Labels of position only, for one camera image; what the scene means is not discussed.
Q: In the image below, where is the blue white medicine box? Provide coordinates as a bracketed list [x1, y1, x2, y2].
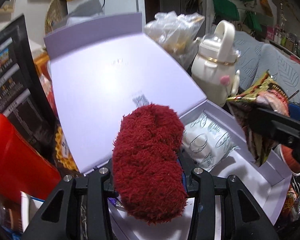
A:
[20, 191, 44, 233]

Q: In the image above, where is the red plastic bottle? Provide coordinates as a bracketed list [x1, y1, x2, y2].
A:
[0, 114, 62, 204]

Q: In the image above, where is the large green tote bag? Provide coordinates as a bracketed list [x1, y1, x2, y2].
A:
[212, 0, 240, 22]

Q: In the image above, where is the red gold snack packet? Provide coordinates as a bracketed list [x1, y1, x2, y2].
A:
[226, 70, 290, 168]

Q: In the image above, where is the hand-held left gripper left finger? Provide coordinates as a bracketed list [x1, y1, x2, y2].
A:
[21, 159, 120, 240]

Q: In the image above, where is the white fridge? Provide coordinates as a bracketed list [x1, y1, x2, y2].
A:
[66, 0, 145, 25]

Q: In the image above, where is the clear plastic food bag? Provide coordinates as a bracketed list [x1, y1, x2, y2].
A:
[144, 11, 205, 65]

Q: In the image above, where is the yellow waffle snack packet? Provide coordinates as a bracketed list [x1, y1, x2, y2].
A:
[54, 126, 79, 172]

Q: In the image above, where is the white cartoon water bottle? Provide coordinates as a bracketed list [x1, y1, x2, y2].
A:
[191, 20, 240, 107]

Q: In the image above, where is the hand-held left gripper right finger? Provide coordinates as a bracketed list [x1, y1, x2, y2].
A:
[177, 152, 280, 240]

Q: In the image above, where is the chair with leaf cover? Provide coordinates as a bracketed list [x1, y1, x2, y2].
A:
[230, 30, 265, 75]
[259, 44, 300, 98]

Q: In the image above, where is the woven straw fan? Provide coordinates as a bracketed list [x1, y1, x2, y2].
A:
[44, 0, 68, 34]

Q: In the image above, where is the red fluffy cloth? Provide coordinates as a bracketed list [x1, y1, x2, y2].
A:
[112, 103, 189, 226]

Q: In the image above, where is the grey plastic bag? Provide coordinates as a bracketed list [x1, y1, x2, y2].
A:
[74, 0, 103, 18]

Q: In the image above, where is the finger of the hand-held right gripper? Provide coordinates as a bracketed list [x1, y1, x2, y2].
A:
[289, 102, 300, 124]
[249, 107, 300, 167]

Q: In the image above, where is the black stand-up pouch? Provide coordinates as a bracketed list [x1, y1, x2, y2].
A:
[0, 14, 57, 165]

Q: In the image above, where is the white patterned tissue pack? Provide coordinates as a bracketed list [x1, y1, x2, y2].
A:
[182, 112, 238, 172]

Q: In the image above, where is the lavender gift box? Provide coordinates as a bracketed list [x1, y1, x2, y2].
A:
[44, 12, 293, 240]

